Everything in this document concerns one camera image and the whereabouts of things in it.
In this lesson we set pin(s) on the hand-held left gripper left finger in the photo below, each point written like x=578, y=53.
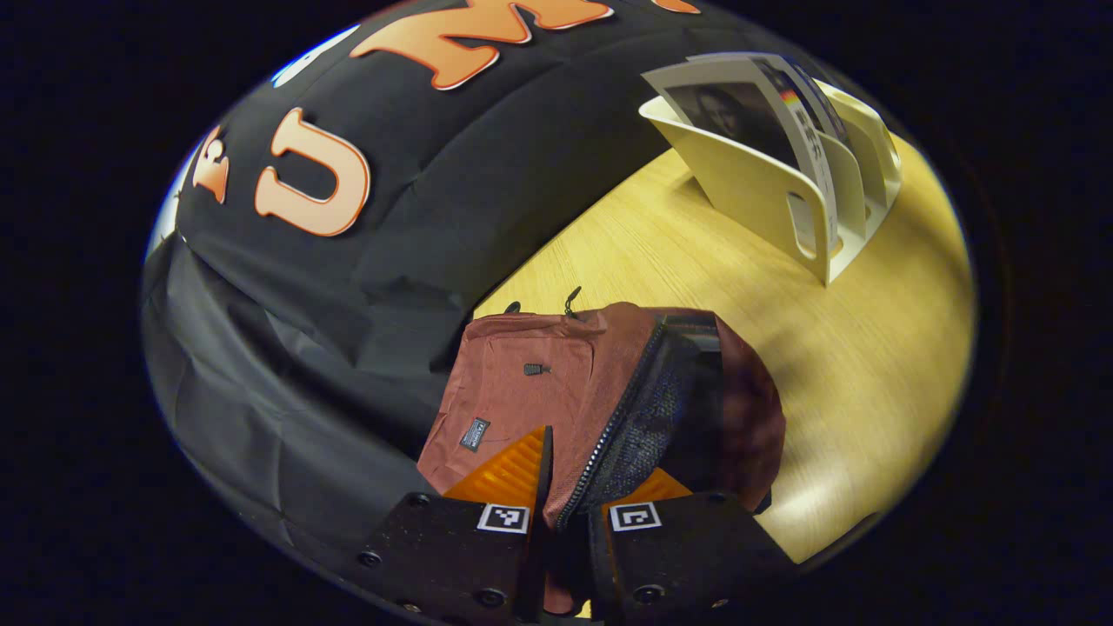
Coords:
x=452, y=556

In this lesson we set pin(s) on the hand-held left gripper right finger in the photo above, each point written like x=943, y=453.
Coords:
x=687, y=556

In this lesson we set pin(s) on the maroon schoolbag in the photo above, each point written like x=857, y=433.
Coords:
x=539, y=409

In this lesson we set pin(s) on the white bookshelf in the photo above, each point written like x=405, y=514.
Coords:
x=748, y=187

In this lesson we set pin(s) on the grey portrait cover book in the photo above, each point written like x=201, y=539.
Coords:
x=739, y=113

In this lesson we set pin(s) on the blue cover book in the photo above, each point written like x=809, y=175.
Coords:
x=826, y=104

